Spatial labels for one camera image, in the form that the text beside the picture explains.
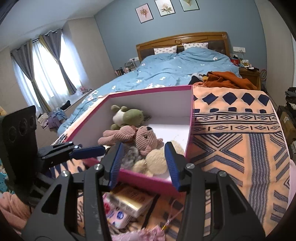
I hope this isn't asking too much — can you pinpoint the cream curly plush bear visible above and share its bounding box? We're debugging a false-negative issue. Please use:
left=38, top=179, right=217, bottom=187
left=131, top=139, right=186, bottom=176

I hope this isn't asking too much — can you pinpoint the orange brown clothing pile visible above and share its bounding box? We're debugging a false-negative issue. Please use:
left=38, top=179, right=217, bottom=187
left=189, top=71, right=258, bottom=90

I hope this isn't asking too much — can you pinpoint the pink white storage box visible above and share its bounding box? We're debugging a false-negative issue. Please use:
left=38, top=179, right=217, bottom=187
left=65, top=85, right=193, bottom=197

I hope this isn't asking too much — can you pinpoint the pink fluffy keychain item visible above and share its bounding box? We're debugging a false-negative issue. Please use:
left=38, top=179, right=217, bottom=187
left=111, top=199, right=184, bottom=241

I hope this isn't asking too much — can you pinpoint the pink knitted plush bear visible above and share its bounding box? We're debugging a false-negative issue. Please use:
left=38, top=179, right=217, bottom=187
left=98, top=126, right=163, bottom=157

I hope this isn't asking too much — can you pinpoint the wooden right nightstand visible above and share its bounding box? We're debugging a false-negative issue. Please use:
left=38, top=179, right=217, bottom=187
left=239, top=67, right=261, bottom=90

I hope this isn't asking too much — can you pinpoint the wooden bed headboard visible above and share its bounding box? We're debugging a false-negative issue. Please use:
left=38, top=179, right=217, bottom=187
left=136, top=32, right=230, bottom=62

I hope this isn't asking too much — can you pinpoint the floral pillow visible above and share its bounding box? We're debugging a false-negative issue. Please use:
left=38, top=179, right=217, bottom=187
left=182, top=42, right=209, bottom=50
left=154, top=45, right=177, bottom=55

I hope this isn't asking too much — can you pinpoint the grey left curtain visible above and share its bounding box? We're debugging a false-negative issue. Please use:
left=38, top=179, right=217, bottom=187
left=11, top=40, right=52, bottom=114

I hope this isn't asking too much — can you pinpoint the gold cardboard product box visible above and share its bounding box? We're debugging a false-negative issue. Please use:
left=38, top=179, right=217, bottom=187
left=108, top=185, right=155, bottom=218

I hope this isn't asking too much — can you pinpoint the pink floral wipes pack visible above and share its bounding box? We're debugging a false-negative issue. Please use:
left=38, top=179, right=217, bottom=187
left=103, top=193, right=132, bottom=229

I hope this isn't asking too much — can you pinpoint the pink left sleeve forearm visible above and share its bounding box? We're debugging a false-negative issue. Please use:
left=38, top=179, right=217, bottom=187
left=0, top=192, right=31, bottom=233

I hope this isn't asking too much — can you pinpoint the white flower wall picture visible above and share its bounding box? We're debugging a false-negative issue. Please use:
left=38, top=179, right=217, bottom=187
left=154, top=0, right=175, bottom=16

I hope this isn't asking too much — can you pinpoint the green frog plush toy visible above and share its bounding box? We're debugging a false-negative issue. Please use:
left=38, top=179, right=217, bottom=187
left=110, top=105, right=144, bottom=130

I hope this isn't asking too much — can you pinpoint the blue floral duvet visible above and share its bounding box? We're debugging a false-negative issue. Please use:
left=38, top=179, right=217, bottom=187
left=57, top=47, right=240, bottom=136

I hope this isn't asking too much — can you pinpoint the clothes pile by window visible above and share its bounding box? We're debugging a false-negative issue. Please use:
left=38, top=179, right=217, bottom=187
left=37, top=109, right=67, bottom=131

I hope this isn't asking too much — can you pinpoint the grey right curtain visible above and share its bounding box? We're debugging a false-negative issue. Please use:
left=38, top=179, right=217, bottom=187
left=39, top=29, right=77, bottom=95

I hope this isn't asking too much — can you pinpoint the dark clothes pile on chair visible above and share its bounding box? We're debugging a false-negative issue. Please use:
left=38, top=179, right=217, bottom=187
left=285, top=87, right=296, bottom=119

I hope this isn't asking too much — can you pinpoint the left floral pillow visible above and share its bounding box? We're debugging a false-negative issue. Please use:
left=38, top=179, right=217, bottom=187
left=154, top=45, right=177, bottom=55

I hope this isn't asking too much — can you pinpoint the orange patterned blanket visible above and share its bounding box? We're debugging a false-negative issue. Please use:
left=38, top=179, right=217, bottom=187
left=65, top=85, right=295, bottom=237

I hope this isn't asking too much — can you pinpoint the dark brown plush toy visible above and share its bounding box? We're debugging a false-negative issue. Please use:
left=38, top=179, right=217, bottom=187
left=121, top=146, right=142, bottom=170

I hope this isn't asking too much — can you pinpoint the pink flower wall picture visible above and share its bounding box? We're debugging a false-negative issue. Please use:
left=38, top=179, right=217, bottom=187
left=135, top=4, right=154, bottom=24

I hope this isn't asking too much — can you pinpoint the grey curtain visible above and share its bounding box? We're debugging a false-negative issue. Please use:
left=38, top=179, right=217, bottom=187
left=39, top=29, right=77, bottom=95
left=11, top=40, right=52, bottom=114

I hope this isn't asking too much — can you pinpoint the right floral pillow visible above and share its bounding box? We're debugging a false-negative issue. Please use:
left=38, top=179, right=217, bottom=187
left=182, top=42, right=209, bottom=50

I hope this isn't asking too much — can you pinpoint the green leaf wall picture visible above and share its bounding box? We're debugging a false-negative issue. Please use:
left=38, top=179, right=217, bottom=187
left=180, top=0, right=200, bottom=11

